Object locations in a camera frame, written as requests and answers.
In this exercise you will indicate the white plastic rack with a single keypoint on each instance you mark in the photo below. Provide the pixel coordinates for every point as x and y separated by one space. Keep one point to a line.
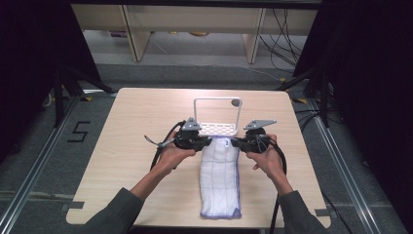
217 129

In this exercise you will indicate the black curtain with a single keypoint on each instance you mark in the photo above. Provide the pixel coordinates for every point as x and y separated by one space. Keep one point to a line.
29 65
373 97

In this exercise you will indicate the aluminium floor rail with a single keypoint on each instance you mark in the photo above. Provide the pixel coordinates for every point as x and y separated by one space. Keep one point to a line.
35 169
344 169

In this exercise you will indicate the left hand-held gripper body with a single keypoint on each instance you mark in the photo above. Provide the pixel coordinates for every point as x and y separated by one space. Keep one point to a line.
188 139

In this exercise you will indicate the black metal stand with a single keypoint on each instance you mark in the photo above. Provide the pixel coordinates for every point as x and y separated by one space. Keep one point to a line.
59 97
324 97

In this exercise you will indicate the beige wooden shelf unit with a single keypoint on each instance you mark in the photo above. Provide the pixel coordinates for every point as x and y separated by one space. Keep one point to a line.
139 32

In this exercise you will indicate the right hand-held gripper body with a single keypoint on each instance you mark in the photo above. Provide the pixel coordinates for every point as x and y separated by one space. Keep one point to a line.
255 141

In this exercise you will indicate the person's left hand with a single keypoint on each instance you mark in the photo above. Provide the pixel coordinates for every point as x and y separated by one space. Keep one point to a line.
173 156

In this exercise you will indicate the white cloth with purple edge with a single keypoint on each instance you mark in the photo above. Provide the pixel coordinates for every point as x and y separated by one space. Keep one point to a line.
219 175

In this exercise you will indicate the person's right hand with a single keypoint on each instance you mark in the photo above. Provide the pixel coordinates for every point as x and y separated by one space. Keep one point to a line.
269 162

